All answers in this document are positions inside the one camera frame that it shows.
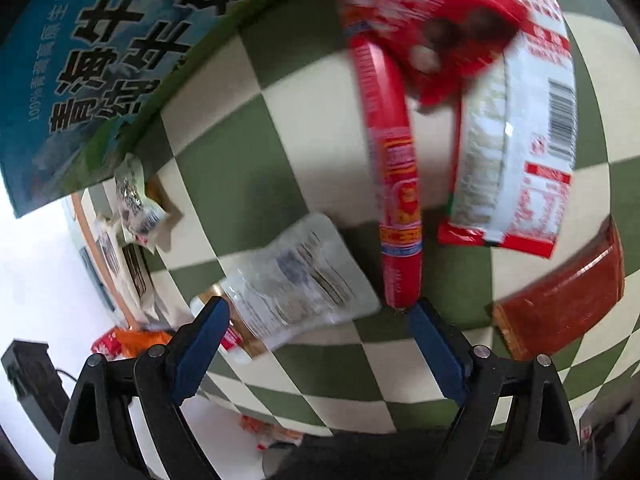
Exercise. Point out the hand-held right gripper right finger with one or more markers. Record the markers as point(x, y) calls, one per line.
point(440, 355)

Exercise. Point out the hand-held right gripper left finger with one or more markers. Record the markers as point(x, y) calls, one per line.
point(200, 355)

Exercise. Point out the orange snack packet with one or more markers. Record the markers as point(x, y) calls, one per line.
point(135, 341)

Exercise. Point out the brown white biscuit packet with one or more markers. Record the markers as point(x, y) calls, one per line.
point(136, 275)

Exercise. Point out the clear packet red label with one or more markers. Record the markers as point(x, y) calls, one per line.
point(295, 280)

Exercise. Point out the brown red packet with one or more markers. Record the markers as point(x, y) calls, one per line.
point(560, 295)

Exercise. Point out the small white dark snack packet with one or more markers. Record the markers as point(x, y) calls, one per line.
point(135, 200)

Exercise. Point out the red sausage stick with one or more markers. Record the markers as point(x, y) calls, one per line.
point(395, 175)

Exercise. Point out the white red barcode packet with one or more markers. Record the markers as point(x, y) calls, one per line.
point(510, 160)

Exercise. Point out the cardboard box blue print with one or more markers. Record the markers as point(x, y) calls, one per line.
point(100, 85)

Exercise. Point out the red chocolate ball packet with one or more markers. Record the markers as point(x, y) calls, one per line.
point(430, 15)

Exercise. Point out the red white plastic bag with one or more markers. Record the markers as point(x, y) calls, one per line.
point(270, 435)

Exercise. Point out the person's dark fleece clothing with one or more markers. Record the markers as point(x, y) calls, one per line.
point(380, 457)

